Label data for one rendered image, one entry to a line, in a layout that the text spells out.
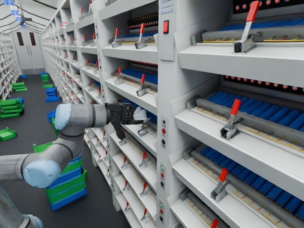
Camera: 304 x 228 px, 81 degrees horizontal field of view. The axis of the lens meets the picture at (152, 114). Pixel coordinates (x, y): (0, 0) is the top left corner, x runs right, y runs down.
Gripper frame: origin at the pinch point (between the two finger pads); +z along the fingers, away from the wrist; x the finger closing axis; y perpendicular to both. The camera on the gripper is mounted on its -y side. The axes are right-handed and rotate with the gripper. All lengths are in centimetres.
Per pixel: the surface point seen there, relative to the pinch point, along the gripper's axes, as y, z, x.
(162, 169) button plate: -13.5, -2.3, -20.0
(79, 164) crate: -68, -11, 78
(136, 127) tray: -6.9, -0.6, 7.2
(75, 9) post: 59, -14, 114
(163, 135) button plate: 1.3, -5.1, -20.7
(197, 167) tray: -5.4, 1.4, -32.5
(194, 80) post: 21.7, -1.0, -25.5
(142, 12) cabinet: 51, 6, 30
